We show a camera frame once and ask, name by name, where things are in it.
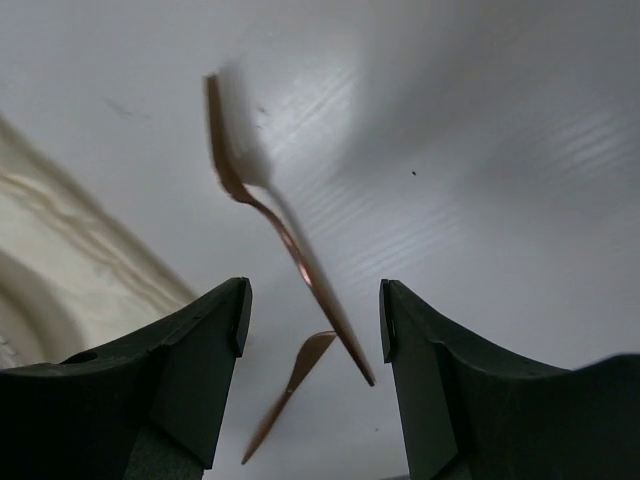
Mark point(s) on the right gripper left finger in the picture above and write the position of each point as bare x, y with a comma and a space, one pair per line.
148, 405

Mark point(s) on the copper fork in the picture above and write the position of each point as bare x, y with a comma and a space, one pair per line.
245, 173

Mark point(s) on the cream cloth placemat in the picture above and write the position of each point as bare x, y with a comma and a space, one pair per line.
72, 277

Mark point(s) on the copper knife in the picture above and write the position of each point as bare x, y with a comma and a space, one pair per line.
309, 354

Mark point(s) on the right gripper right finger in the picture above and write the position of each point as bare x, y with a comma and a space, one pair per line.
471, 409

